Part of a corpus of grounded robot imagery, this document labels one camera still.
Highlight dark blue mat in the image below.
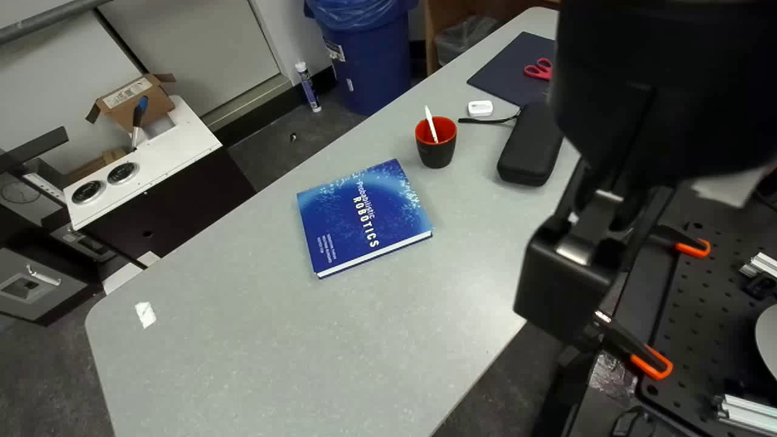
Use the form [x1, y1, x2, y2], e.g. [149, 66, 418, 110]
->
[466, 29, 560, 110]

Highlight black mounting block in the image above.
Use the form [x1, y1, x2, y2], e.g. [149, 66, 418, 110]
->
[512, 182, 676, 352]

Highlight black equipment stand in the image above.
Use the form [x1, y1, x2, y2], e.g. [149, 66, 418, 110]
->
[0, 123, 111, 327]

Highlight white pen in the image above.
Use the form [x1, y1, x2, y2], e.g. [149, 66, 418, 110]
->
[422, 104, 441, 145]

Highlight small white tin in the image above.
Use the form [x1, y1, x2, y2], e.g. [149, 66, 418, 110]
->
[466, 98, 498, 120]

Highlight blue trash bin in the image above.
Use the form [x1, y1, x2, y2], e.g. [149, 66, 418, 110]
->
[303, 0, 421, 120]

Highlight aluminium extrusion bar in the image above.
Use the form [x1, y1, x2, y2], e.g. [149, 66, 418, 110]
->
[739, 251, 777, 287]
[711, 390, 777, 437]

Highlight red handled scissors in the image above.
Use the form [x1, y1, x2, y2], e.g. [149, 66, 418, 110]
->
[523, 55, 555, 82]

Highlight white shelf with holes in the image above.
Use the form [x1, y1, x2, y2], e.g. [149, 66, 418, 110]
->
[61, 95, 224, 234]

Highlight open cardboard box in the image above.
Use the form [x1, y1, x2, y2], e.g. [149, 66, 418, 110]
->
[86, 74, 179, 135]

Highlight blue hardcover book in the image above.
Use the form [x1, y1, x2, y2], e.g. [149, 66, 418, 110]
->
[293, 155, 434, 282]

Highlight black perforated breadboard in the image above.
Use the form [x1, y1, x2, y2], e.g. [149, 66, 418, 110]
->
[637, 182, 777, 437]

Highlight small white tape piece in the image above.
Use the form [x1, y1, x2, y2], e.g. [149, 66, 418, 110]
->
[134, 299, 161, 330]

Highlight black case strap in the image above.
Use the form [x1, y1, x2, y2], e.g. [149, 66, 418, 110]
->
[457, 111, 519, 127]

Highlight orange handled clamp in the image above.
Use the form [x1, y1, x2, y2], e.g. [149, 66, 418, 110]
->
[645, 225, 715, 262]
[592, 308, 678, 384]

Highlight black zippered case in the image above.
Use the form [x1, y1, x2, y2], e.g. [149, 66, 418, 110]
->
[495, 100, 565, 189]

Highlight white paper sheet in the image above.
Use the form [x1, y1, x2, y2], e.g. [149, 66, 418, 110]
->
[690, 163, 777, 211]

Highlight clear plastic bottle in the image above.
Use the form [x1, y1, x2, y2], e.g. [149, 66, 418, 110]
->
[293, 61, 322, 116]

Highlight red and black mug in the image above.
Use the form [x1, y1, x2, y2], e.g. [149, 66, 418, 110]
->
[413, 115, 460, 169]

